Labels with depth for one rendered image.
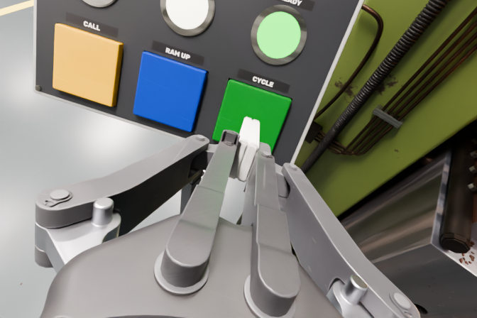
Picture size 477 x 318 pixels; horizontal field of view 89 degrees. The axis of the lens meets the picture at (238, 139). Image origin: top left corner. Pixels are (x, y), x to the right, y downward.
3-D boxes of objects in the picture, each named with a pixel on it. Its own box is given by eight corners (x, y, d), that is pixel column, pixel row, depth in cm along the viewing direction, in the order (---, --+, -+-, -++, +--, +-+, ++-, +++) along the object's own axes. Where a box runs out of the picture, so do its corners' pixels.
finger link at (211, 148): (226, 179, 16) (182, 166, 16) (234, 151, 20) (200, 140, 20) (233, 160, 15) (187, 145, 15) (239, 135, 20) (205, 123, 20)
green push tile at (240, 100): (269, 158, 29) (292, 100, 27) (211, 139, 29) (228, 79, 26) (269, 153, 31) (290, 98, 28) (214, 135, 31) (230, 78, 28)
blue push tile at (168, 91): (191, 133, 29) (206, 72, 27) (132, 114, 29) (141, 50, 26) (195, 129, 31) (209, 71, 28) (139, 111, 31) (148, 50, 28)
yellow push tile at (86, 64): (111, 107, 29) (119, 43, 26) (51, 88, 29) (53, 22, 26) (120, 104, 31) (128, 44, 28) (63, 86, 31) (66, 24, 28)
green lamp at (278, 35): (282, 69, 25) (298, 30, 22) (247, 47, 27) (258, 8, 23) (295, 59, 27) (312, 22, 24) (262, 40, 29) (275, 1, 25)
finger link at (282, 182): (254, 166, 15) (299, 180, 15) (256, 140, 20) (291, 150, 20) (247, 186, 16) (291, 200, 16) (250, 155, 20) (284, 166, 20)
